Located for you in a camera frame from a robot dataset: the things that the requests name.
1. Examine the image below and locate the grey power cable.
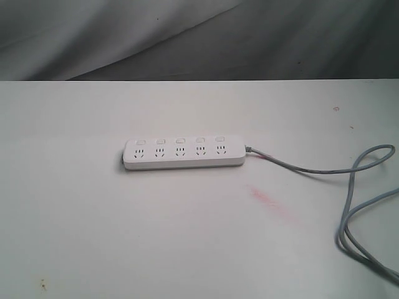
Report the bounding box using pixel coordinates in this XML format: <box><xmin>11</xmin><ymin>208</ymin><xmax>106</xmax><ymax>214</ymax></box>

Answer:
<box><xmin>244</xmin><ymin>144</ymin><xmax>399</xmax><ymax>283</ymax></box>

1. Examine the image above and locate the grey backdrop cloth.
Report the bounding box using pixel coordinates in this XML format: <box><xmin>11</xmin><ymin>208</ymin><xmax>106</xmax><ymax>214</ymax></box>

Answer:
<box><xmin>1</xmin><ymin>1</ymin><xmax>398</xmax><ymax>81</ymax></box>

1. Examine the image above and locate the white five-outlet power strip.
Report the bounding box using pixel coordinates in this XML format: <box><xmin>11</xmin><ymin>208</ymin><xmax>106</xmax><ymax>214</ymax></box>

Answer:
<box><xmin>122</xmin><ymin>135</ymin><xmax>246</xmax><ymax>171</ymax></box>

